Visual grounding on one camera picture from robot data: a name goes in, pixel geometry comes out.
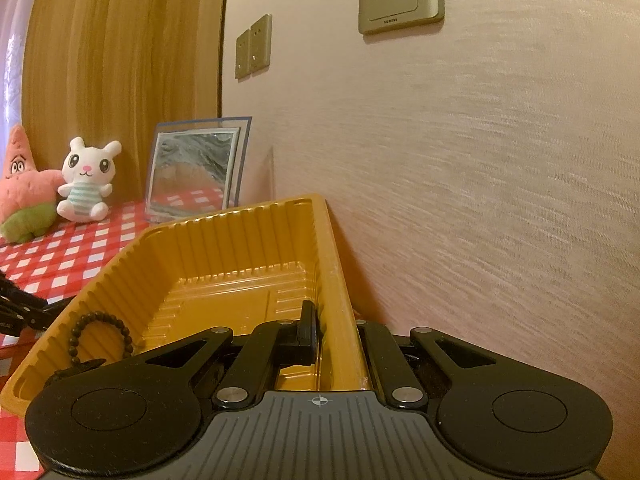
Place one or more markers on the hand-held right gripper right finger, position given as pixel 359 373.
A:
pixel 385 360

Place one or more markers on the sand art picture frame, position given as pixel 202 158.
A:
pixel 192 170

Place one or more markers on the wooden wall panel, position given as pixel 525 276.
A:
pixel 125 60

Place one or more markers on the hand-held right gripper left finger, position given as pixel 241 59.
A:
pixel 306 340

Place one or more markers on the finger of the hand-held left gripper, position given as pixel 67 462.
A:
pixel 25 315

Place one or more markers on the beige light switch plate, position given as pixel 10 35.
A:
pixel 243 55
pixel 261 42

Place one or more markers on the white bunny plush toy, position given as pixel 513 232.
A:
pixel 87 170

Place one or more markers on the yellow plastic tray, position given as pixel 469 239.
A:
pixel 225 255

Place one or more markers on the pink starfish plush toy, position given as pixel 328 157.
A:
pixel 22 190

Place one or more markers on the sheer curtain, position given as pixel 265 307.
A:
pixel 10 75

